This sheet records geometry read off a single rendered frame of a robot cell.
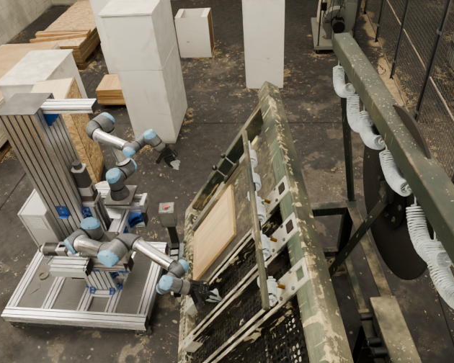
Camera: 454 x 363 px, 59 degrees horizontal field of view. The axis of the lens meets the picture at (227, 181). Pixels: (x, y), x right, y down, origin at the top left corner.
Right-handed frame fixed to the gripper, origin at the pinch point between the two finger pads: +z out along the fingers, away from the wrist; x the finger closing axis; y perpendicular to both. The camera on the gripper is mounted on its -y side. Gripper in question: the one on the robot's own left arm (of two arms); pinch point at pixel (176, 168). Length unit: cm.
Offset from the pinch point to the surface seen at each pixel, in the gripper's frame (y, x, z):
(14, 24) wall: -519, 602, -144
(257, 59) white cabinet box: -15, 355, 92
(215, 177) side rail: 15.2, 8.4, 25.4
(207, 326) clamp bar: 26, -108, 34
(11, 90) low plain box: -262, 201, -82
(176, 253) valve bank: -31, -31, 51
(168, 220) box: -37, -5, 39
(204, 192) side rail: -0.2, 6.7, 33.8
